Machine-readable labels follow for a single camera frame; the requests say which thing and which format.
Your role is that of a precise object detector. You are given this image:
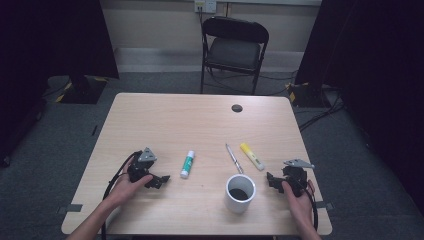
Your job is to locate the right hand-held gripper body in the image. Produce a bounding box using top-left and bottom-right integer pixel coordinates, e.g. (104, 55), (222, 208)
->
(281, 158), (316, 198)

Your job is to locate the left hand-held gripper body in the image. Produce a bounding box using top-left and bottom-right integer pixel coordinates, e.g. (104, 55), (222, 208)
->
(127, 146), (158, 184)

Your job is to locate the white green glue stick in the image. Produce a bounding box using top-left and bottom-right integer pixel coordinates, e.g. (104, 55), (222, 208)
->
(179, 149), (196, 180)

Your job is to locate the white cup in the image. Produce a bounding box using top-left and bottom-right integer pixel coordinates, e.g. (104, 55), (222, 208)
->
(224, 173), (257, 215)

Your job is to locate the silver pen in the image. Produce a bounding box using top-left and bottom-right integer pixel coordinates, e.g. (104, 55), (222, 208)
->
(225, 143), (245, 175)

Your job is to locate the person's left hand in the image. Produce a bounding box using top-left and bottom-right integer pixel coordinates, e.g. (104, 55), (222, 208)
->
(105, 163), (155, 210)

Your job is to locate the person's right hand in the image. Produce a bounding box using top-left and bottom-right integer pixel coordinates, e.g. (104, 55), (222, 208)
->
(281, 179), (317, 228)

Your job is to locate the yellow highlighter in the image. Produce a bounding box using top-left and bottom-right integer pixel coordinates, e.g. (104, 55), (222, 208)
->
(239, 142), (266, 172)

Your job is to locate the grey tape strip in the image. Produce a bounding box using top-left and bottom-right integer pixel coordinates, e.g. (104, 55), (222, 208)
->
(56, 203), (84, 215)
(312, 200), (335, 211)

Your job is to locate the black stand base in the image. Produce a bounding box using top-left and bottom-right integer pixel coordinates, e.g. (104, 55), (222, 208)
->
(54, 74), (109, 105)
(285, 81), (332, 109)

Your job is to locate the black folding chair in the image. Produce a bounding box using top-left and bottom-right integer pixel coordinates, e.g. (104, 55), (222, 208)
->
(200, 15), (270, 96)

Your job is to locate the dark curtain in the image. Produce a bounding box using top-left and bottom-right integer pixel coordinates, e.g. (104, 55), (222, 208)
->
(294, 0), (424, 216)
(0, 0), (120, 168)

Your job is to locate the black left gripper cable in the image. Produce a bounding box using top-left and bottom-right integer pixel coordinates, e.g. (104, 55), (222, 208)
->
(100, 150), (143, 240)

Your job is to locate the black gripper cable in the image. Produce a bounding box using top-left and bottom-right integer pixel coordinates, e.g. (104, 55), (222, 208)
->
(100, 150), (143, 240)
(301, 181), (320, 232)

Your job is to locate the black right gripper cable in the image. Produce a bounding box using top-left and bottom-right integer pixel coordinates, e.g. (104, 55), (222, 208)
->
(301, 181), (320, 232)

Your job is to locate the black floor cable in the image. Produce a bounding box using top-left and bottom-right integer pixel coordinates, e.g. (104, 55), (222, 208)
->
(298, 93), (346, 133)

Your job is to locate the black cable under chair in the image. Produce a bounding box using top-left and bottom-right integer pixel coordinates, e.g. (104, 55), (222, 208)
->
(203, 66), (298, 97)

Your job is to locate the white wall outlet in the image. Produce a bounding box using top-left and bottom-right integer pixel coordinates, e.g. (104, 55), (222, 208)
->
(194, 0), (218, 15)

